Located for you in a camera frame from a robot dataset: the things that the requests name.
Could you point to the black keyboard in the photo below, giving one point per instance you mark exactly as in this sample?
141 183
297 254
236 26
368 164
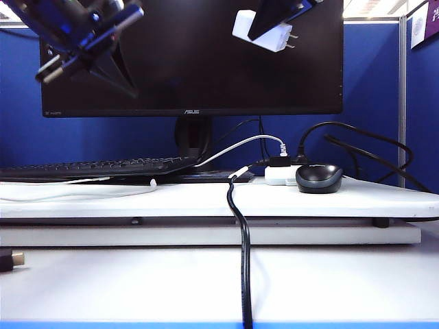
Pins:
103 167

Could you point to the white base board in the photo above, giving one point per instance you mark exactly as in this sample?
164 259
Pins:
137 236

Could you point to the black HDMI plug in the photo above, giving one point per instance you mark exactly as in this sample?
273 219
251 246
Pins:
7 262

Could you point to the purple white poster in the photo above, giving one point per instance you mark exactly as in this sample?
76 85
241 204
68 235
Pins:
425 24

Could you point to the black monitor stand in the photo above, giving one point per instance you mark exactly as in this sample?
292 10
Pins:
192 137

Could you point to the grey partition post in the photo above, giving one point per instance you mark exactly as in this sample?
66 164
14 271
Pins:
402 103

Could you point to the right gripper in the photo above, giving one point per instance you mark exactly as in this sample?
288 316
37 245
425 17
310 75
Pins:
305 5

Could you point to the white desk riser board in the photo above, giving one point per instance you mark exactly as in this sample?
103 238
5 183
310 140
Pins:
137 207

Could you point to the black ASUS monitor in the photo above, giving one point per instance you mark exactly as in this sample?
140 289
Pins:
205 75

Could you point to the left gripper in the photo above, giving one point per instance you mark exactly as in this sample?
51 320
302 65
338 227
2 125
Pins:
79 31

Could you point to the white power adapter block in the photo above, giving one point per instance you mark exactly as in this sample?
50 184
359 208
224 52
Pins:
276 176

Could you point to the black riser foot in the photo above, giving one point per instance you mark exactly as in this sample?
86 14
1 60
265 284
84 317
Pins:
381 223

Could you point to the white charging base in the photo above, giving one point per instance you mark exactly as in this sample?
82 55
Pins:
274 39

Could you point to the black grey computer mouse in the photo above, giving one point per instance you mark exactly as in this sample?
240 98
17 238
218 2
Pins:
319 180

